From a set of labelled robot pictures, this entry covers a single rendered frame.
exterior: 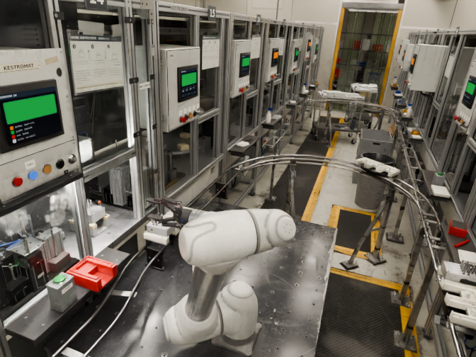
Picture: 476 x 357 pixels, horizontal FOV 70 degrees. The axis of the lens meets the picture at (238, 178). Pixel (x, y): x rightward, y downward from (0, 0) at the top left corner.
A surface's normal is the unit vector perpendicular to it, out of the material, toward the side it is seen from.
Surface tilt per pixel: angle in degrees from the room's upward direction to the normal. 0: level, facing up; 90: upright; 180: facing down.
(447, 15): 90
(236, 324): 88
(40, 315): 0
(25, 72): 90
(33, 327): 0
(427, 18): 90
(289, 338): 0
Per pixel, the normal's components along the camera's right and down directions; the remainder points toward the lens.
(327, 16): -0.34, 0.36
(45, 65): 0.94, 0.18
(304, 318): 0.06, -0.91
